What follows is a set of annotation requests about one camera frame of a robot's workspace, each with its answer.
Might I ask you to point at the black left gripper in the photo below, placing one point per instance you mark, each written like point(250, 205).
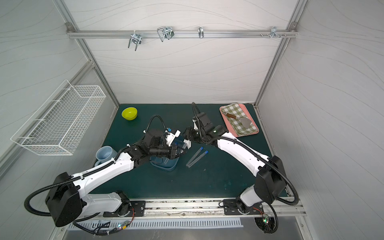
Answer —
point(173, 151)

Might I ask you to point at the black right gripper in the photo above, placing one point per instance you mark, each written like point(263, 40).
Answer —
point(191, 134)

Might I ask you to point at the clear test tube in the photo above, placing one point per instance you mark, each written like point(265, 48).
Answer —
point(194, 156)
point(197, 159)
point(183, 147)

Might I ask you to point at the white gauze wipe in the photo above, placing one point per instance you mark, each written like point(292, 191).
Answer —
point(189, 143)

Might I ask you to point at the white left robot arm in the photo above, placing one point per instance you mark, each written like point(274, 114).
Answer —
point(74, 199)

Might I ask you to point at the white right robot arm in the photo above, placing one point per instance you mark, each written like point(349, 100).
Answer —
point(267, 171)

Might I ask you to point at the blue plastic tub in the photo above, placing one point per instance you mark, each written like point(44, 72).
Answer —
point(166, 164)

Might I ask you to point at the green white checkered cloth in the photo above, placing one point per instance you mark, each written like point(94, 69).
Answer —
point(240, 119)

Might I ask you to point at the pink plastic tray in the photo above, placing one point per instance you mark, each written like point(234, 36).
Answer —
point(238, 120)

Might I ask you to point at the yellow green bowl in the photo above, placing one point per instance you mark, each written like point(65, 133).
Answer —
point(130, 113)

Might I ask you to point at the light blue mug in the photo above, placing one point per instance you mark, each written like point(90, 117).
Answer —
point(105, 154)

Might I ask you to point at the metal clamp hook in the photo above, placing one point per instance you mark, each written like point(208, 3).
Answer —
point(165, 32)
point(135, 40)
point(273, 34)
point(201, 32)

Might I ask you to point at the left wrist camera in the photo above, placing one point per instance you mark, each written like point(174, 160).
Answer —
point(171, 136)

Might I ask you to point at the wooden handled metal spatula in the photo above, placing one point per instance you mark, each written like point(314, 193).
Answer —
point(244, 121)

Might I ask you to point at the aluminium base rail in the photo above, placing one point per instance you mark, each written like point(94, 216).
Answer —
point(209, 208)

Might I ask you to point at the white wire basket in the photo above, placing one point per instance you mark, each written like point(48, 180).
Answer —
point(57, 127)

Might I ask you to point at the aluminium cross rail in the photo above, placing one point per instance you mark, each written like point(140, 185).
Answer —
point(179, 34)

